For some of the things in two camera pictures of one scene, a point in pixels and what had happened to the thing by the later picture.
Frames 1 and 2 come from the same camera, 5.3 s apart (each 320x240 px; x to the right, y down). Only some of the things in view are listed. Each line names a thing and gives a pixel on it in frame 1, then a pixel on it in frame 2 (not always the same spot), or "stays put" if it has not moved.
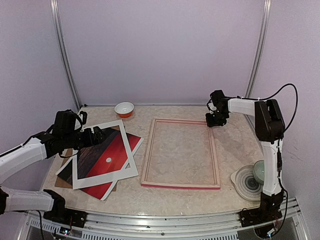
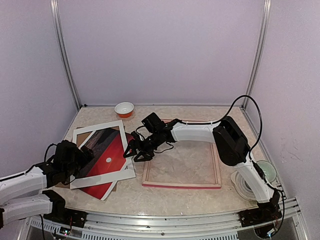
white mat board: x=109 y=177 stays put
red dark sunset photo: x=108 y=156 stays put
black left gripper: x=97 y=140 to x=89 y=155
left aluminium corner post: x=54 y=13 stays put
